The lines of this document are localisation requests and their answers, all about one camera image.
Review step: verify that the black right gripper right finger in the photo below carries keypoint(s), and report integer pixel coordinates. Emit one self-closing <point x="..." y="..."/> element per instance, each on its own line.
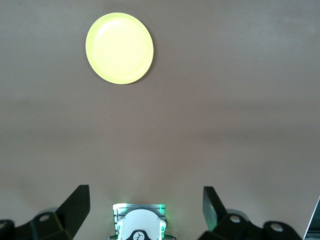
<point x="213" y="212"/>

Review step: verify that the aluminium frame profile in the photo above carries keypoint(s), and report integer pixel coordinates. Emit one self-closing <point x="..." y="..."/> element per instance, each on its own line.
<point x="313" y="222"/>

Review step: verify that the yellow round plate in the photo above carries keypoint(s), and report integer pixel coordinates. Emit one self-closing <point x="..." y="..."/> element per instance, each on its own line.
<point x="119" y="48"/>

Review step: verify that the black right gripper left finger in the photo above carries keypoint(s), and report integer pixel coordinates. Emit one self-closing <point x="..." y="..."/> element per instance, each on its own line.
<point x="72" y="212"/>

